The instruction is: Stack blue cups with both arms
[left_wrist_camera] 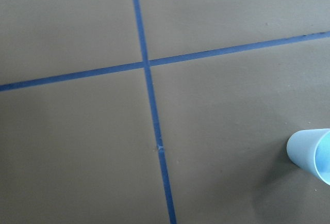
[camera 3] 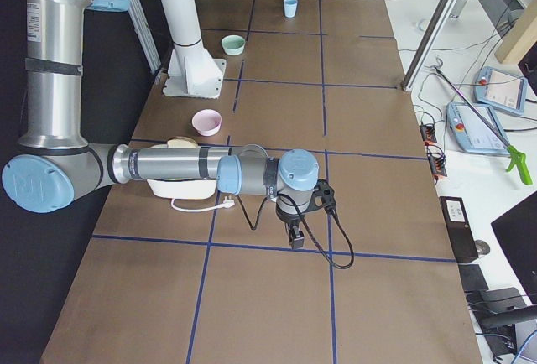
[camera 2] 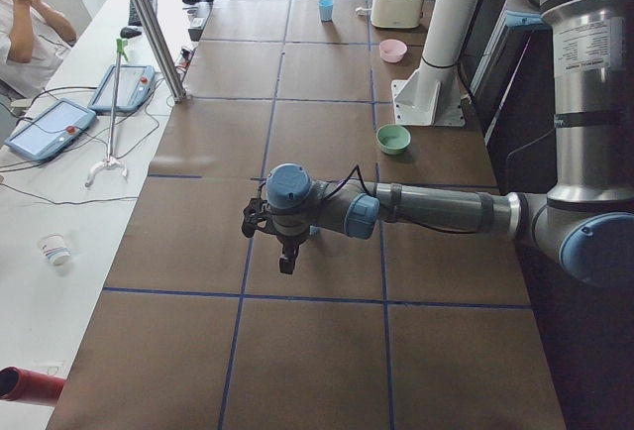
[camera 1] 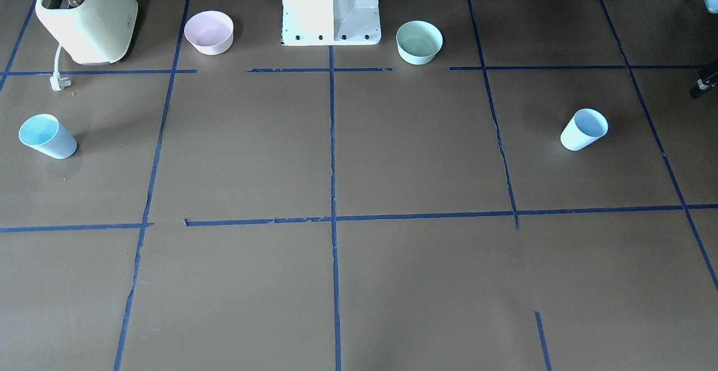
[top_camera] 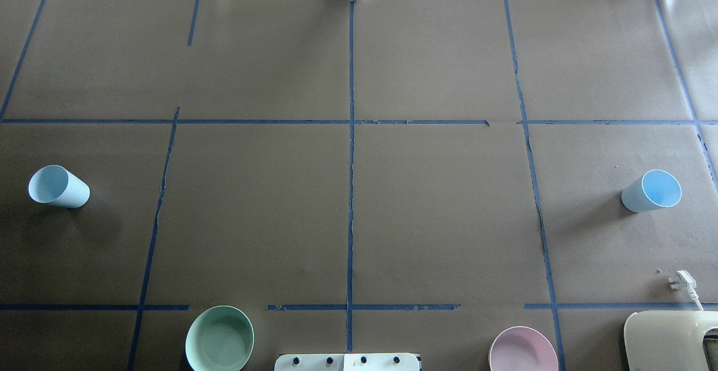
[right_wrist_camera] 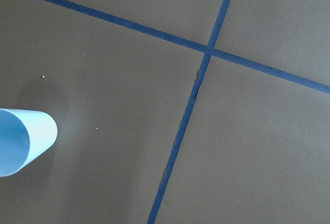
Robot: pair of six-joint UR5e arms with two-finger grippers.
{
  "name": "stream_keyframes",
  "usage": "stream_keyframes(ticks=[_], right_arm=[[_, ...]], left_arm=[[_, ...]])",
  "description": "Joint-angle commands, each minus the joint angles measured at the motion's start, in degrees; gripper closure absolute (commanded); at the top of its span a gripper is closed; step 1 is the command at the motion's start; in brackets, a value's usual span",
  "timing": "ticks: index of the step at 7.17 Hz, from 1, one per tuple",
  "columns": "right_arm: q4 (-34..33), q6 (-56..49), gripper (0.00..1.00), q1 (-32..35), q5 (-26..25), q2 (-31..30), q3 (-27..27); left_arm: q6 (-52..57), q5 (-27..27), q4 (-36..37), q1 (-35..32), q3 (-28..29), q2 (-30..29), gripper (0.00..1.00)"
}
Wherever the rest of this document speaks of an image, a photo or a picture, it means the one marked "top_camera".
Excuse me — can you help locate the light blue cup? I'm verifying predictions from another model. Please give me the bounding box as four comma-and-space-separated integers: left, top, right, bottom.
620, 169, 683, 213
27, 166, 90, 208

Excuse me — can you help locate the green bowl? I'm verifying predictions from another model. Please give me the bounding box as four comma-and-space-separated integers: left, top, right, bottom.
185, 305, 255, 370

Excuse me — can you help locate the pink bowl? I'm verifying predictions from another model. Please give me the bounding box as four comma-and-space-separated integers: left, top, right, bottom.
487, 327, 559, 370

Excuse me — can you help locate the cream toaster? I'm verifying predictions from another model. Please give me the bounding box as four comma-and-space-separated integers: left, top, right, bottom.
623, 310, 717, 370

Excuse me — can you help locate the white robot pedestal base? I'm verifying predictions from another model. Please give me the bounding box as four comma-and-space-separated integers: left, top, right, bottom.
274, 352, 422, 370

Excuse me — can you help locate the white power plug cable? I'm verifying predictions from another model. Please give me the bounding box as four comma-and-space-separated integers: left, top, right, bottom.
668, 270, 705, 311

